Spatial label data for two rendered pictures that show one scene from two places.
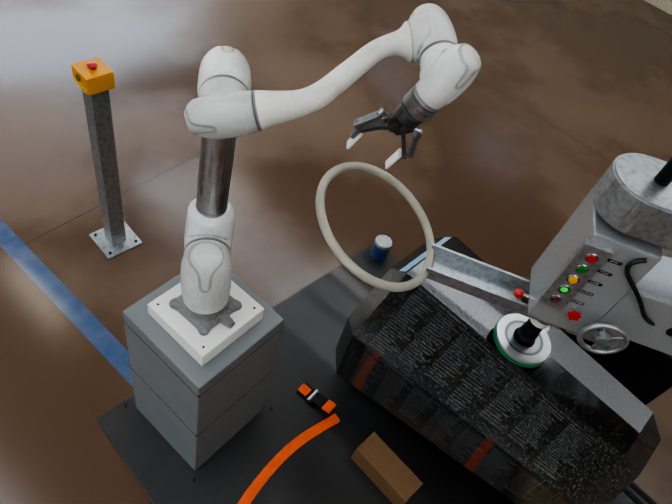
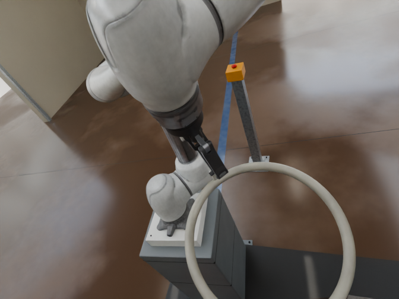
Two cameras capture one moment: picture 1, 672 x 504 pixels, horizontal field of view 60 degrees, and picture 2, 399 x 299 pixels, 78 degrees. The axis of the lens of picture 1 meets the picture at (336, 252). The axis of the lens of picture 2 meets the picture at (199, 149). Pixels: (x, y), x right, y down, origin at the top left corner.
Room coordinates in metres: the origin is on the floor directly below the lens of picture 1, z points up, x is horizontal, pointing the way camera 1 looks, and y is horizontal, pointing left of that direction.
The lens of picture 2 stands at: (1.30, -0.45, 1.91)
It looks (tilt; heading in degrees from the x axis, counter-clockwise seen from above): 41 degrees down; 89
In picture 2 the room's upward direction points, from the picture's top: 25 degrees counter-clockwise
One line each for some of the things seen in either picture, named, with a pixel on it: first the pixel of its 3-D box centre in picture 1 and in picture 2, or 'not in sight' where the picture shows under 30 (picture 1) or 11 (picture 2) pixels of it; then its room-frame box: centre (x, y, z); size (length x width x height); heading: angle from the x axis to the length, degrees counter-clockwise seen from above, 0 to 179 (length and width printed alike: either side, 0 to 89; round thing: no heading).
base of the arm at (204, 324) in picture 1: (209, 304); (173, 215); (1.05, 0.35, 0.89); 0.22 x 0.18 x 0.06; 63
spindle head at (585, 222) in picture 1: (610, 275); not in sight; (1.33, -0.84, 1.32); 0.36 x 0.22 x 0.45; 87
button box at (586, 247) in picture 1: (573, 275); not in sight; (1.23, -0.69, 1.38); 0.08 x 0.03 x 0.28; 87
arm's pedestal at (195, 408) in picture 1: (202, 368); (203, 250); (1.06, 0.37, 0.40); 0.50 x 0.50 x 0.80; 63
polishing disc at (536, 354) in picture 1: (523, 338); not in sight; (1.34, -0.76, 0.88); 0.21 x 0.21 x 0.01
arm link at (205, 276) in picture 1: (206, 273); (165, 194); (1.08, 0.38, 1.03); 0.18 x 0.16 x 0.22; 19
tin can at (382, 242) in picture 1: (381, 248); not in sight; (2.28, -0.24, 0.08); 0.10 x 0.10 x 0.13
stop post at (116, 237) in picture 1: (105, 166); (248, 123); (1.82, 1.16, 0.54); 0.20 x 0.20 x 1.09; 57
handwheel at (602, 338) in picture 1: (602, 330); not in sight; (1.21, -0.88, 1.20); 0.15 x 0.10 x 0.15; 87
